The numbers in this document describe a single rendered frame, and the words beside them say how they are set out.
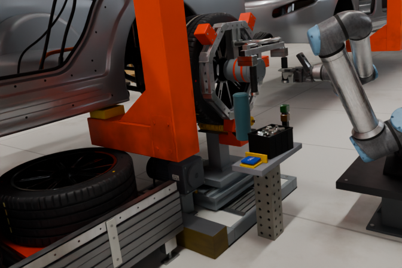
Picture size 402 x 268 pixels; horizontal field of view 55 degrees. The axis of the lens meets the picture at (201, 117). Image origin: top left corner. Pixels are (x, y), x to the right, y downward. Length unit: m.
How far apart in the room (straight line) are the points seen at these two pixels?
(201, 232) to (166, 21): 1.03
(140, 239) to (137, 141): 0.47
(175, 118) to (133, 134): 0.31
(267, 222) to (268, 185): 0.21
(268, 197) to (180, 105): 0.66
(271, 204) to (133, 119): 0.82
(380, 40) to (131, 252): 4.51
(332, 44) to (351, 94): 0.26
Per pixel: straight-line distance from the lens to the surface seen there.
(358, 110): 1.86
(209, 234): 1.96
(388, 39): 5.57
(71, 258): 1.63
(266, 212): 2.07
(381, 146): 1.97
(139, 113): 1.91
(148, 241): 1.88
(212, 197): 2.28
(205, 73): 2.06
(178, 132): 1.76
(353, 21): 1.70
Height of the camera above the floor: 1.15
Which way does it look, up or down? 14 degrees down
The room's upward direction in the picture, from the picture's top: 6 degrees counter-clockwise
